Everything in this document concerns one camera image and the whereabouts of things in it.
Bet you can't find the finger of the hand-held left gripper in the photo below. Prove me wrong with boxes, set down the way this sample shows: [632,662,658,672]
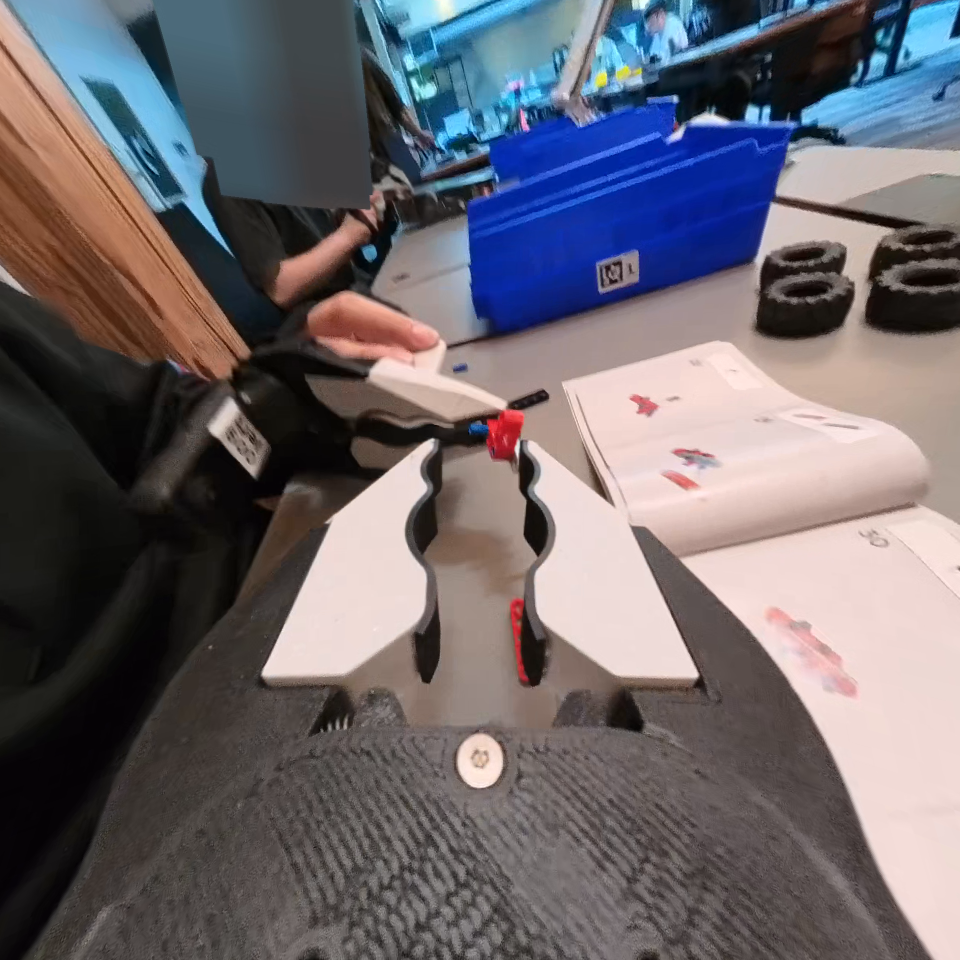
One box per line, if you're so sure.
[306,339,509,423]
[351,416,489,472]

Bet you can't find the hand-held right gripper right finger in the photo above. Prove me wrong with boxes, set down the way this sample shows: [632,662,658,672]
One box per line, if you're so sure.
[517,439,702,687]

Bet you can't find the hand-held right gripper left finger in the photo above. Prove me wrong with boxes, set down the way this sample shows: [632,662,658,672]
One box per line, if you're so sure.
[260,439,444,687]

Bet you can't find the red toy beam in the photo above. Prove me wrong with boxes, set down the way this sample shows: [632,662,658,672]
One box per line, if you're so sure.
[508,597,532,687]

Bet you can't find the red grey toy brick assembly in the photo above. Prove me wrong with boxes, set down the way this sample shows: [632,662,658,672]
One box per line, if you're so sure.
[466,408,526,464]

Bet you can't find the grey flat desk pad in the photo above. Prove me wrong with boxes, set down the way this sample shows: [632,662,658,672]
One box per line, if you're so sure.
[772,171,960,230]

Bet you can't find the person's left hand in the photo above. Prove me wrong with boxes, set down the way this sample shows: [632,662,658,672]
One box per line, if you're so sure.
[306,291,442,361]

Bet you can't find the white instruction booklet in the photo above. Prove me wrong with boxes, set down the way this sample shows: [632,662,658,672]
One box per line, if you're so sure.
[562,341,960,960]

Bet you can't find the person's black hoodie torso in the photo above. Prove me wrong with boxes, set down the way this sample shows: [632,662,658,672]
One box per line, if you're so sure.
[0,480,271,759]

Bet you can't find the blue storage bin with tag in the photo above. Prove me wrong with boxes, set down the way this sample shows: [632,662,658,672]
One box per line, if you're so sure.
[467,120,795,336]

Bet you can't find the wooden pillar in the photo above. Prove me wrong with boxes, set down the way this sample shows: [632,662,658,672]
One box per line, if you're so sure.
[0,0,250,376]

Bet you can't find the slanted wooden board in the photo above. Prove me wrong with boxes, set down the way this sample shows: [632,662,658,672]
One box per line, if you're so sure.
[551,0,618,125]

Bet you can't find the wooden background table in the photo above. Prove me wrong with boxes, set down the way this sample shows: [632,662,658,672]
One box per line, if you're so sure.
[656,0,916,87]

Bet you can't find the dark wall poster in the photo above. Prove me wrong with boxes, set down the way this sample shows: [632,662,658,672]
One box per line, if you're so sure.
[82,75,185,211]

